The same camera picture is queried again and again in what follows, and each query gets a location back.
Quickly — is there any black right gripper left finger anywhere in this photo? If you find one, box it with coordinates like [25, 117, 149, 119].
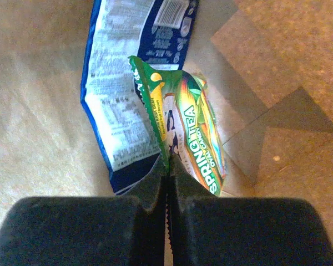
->
[0, 160, 168, 265]

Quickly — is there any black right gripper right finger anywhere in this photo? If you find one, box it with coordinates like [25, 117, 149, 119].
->
[169, 156, 333, 265]

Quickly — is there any green yellow candy packet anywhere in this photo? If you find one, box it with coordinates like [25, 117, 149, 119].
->
[129, 56, 228, 196]

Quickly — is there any brown paper bag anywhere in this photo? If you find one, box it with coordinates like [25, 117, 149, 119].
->
[0, 0, 333, 228]

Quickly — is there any dark blue cookie packet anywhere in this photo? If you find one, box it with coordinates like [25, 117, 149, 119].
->
[80, 0, 199, 195]

